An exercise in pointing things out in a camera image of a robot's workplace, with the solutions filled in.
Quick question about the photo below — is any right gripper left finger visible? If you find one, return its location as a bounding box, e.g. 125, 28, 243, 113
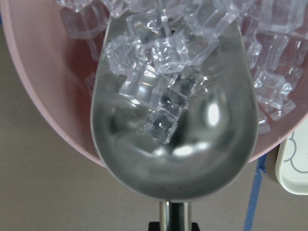
148, 221, 160, 231

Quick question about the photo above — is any pink bowl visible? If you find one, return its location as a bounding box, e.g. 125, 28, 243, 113
1, 0, 308, 164

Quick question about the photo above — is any cream bear tray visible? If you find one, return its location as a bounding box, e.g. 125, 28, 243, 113
275, 131, 308, 196

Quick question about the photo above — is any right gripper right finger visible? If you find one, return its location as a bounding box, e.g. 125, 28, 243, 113
191, 222, 200, 231

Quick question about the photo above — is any clear ice cubes pile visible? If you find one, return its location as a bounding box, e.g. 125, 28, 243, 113
57, 0, 308, 134

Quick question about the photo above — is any metal ice scoop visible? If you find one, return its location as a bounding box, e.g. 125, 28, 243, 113
90, 22, 258, 231

